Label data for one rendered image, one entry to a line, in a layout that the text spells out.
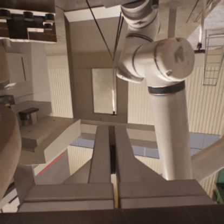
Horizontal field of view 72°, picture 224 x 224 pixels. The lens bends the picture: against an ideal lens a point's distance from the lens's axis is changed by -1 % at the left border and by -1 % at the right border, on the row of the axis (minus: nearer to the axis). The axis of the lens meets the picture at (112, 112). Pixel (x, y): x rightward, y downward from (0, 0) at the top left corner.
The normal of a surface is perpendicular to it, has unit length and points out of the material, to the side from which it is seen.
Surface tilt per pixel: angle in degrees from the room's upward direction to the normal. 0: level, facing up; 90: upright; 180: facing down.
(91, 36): 90
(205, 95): 90
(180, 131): 88
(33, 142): 90
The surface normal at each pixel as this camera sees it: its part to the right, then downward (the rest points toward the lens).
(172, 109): -0.05, 0.38
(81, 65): -0.30, 0.28
